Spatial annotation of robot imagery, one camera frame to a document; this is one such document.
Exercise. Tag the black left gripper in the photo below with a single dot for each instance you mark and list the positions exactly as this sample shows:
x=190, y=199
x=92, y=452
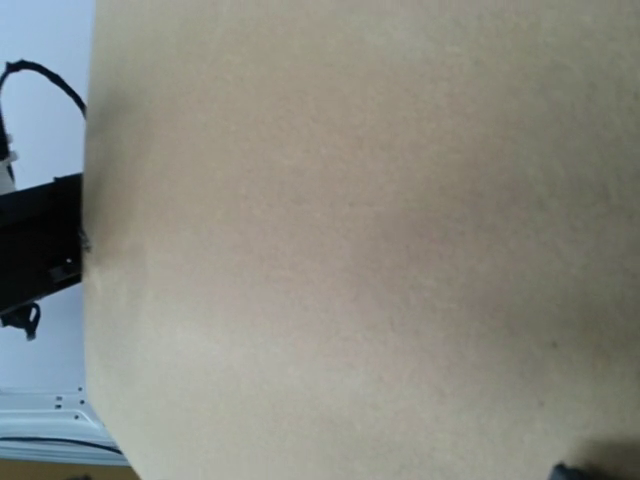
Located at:
x=42, y=245

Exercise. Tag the brown cardboard backing board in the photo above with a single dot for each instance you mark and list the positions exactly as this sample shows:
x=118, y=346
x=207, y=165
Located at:
x=364, y=239

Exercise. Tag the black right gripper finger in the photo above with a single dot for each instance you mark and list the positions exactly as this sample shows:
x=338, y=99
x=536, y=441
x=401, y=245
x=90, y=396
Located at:
x=562, y=471

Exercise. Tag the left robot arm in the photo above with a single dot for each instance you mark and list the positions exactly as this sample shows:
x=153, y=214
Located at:
x=45, y=411

